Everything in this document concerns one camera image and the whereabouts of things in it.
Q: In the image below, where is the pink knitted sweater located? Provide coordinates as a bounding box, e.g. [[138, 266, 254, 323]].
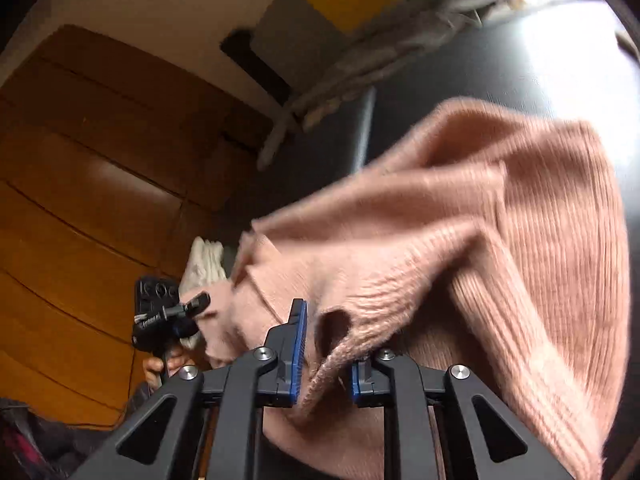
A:
[[200, 97, 631, 480]]

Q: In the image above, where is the dark plaid cloth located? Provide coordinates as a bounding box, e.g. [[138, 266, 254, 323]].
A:
[[0, 395, 131, 480]]

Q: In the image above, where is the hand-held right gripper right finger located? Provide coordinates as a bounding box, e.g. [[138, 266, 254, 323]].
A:
[[350, 347, 576, 480]]

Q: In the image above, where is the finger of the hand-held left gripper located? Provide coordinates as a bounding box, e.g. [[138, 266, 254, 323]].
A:
[[135, 292, 212, 331]]

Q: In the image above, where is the person's left hand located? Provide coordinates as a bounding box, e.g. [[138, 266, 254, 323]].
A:
[[142, 344, 197, 389]]

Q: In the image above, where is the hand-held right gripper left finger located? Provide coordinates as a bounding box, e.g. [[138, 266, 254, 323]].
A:
[[75, 299, 307, 480]]

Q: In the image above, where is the white knitted cloth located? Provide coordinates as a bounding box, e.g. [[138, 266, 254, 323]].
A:
[[179, 236, 226, 353]]

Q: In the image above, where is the wooden wardrobe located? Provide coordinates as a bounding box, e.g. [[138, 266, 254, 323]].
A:
[[0, 25, 281, 431]]

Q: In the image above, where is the black cable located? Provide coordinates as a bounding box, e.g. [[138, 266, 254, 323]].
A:
[[65, 345, 138, 431]]

